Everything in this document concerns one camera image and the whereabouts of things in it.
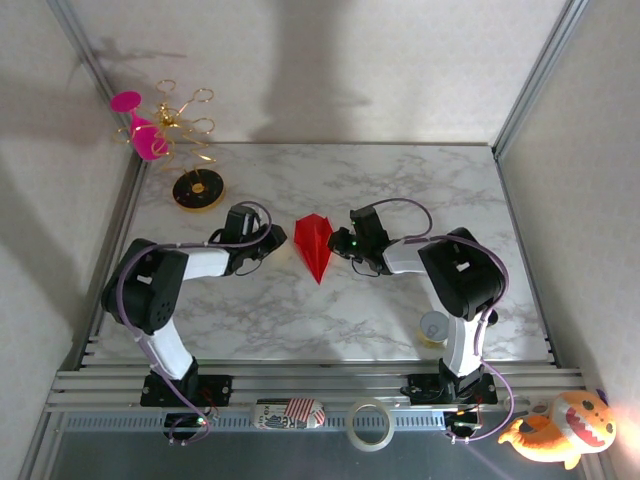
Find red paper sheet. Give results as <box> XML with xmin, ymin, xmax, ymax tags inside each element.
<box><xmin>293</xmin><ymin>213</ymin><xmax>335</xmax><ymax>286</ymax></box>

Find yellow drink can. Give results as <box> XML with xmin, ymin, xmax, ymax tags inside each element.
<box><xmin>418</xmin><ymin>309</ymin><xmax>449</xmax><ymax>347</ymax></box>

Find pink plastic wine glass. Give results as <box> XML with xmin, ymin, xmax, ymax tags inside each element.
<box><xmin>109</xmin><ymin>90</ymin><xmax>174</xmax><ymax>162</ymax></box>

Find red white patterned pouch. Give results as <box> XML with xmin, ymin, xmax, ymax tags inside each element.
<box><xmin>253</xmin><ymin>397</ymin><xmax>327</xmax><ymax>431</ymax></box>

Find clear tape roll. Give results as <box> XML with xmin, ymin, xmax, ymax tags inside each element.
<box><xmin>346</xmin><ymin>398</ymin><xmax>396</xmax><ymax>453</ymax></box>

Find orange plush fish toy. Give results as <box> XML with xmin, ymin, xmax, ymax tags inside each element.
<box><xmin>497</xmin><ymin>389</ymin><xmax>619</xmax><ymax>471</ymax></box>

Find thin black right gripper cable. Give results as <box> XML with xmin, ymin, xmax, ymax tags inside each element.
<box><xmin>349</xmin><ymin>257</ymin><xmax>381</xmax><ymax>279</ymax></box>

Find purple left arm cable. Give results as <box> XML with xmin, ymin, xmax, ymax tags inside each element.
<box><xmin>117</xmin><ymin>200</ymin><xmax>274</xmax><ymax>447</ymax></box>

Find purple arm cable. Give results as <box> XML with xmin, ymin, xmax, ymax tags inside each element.
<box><xmin>367</xmin><ymin>198</ymin><xmax>516</xmax><ymax>446</ymax></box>
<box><xmin>117</xmin><ymin>200</ymin><xmax>274</xmax><ymax>447</ymax></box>

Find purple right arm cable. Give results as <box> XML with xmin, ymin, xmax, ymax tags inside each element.
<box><xmin>367</xmin><ymin>198</ymin><xmax>516</xmax><ymax>446</ymax></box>

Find gold wire glass rack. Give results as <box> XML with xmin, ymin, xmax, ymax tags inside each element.
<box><xmin>112</xmin><ymin>79</ymin><xmax>227</xmax><ymax>213</ymax></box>

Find aluminium table side rail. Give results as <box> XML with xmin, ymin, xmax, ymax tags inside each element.
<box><xmin>74</xmin><ymin>159</ymin><xmax>149</xmax><ymax>371</ymax></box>
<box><xmin>494</xmin><ymin>154</ymin><xmax>559</xmax><ymax>364</ymax></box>

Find aluminium front frame rails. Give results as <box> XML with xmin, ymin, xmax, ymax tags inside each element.
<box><xmin>44</xmin><ymin>362</ymin><xmax>589</xmax><ymax>415</ymax></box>

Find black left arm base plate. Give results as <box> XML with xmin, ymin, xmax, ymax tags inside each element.
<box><xmin>139</xmin><ymin>372</ymin><xmax>234</xmax><ymax>409</ymax></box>

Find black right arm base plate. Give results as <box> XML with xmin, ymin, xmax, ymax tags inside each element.
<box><xmin>402</xmin><ymin>372</ymin><xmax>499</xmax><ymax>406</ymax></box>

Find grey perforated cable duct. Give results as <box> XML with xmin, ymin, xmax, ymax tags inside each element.
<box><xmin>58</xmin><ymin>410</ymin><xmax>451</xmax><ymax>435</ymax></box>

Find aluminium frame post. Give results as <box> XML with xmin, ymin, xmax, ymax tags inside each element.
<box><xmin>47</xmin><ymin>0</ymin><xmax>146</xmax><ymax>166</ymax></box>
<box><xmin>492</xmin><ymin>0</ymin><xmax>596</xmax><ymax>159</ymax></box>

